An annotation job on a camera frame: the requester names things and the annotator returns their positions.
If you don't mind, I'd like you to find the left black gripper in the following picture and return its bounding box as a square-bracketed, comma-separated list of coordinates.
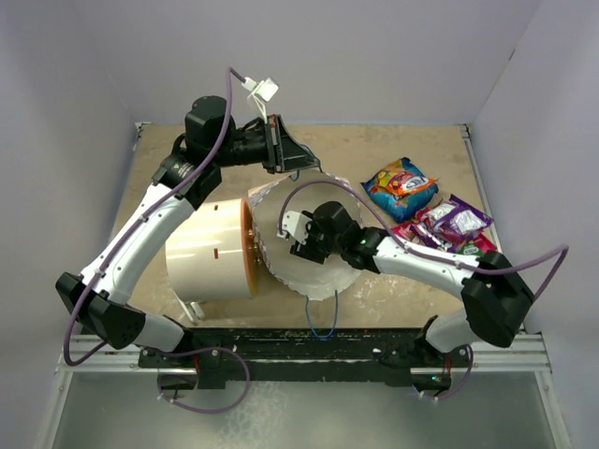
[212, 114, 319, 175]

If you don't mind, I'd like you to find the blue checkered paper bag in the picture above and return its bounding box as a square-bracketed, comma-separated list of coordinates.
[248, 169, 363, 313]

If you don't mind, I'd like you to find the blue snack bag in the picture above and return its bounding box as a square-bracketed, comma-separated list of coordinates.
[361, 157, 439, 223]

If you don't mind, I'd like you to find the orange snack bag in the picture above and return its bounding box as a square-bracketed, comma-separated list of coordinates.
[387, 171, 436, 196]

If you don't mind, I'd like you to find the pink candy bag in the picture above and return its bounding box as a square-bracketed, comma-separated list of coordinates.
[413, 210, 465, 253]

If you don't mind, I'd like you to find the purple berries candy bag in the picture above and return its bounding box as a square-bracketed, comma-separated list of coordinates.
[422, 195, 494, 242]

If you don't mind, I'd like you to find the green snack bag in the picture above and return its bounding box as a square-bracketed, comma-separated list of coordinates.
[458, 234, 497, 256]

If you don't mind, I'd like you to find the magenta red snack bag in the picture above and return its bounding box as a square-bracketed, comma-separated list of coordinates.
[391, 222, 416, 241]

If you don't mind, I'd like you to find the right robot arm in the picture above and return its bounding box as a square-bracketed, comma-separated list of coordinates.
[280, 201, 534, 366]

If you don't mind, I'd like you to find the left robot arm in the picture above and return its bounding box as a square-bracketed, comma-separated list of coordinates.
[55, 95, 320, 367]

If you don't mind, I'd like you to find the white cylindrical container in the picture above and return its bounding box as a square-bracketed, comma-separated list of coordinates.
[166, 198, 257, 303]

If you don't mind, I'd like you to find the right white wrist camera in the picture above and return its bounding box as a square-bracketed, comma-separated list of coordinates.
[277, 210, 311, 244]

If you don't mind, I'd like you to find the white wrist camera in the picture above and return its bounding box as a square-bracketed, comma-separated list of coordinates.
[277, 210, 311, 244]
[242, 77, 279, 122]

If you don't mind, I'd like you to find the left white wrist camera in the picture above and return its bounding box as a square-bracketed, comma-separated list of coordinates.
[242, 77, 279, 122]

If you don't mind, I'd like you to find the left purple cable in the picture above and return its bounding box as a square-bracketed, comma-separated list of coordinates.
[63, 67, 249, 367]

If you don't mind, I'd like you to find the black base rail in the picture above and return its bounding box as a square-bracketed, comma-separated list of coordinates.
[81, 326, 520, 389]

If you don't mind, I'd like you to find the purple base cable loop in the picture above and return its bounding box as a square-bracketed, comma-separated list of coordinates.
[156, 348, 253, 415]

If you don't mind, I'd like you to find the aluminium frame rail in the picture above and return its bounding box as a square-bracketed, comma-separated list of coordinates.
[70, 329, 550, 382]

